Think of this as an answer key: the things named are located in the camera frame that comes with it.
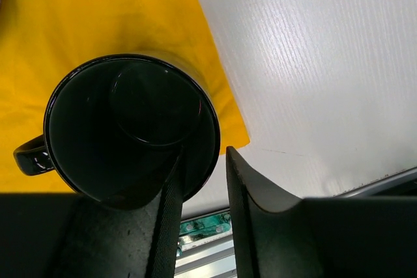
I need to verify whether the knife with green handle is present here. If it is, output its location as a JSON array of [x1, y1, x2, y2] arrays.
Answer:
[[179, 212, 231, 236]]

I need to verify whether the dark green mug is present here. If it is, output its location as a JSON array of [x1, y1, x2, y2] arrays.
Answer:
[[13, 53, 220, 210]]

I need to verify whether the yellow Pikachu cloth placemat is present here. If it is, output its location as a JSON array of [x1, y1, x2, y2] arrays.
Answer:
[[1, 0, 250, 193]]

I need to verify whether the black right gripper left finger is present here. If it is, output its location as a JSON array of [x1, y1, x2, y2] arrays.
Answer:
[[1, 152, 184, 277]]

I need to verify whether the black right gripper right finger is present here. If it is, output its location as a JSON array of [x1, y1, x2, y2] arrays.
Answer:
[[226, 147, 416, 277]]

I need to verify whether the aluminium mounting rail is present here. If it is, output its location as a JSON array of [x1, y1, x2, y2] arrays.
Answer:
[[174, 168, 416, 277]]

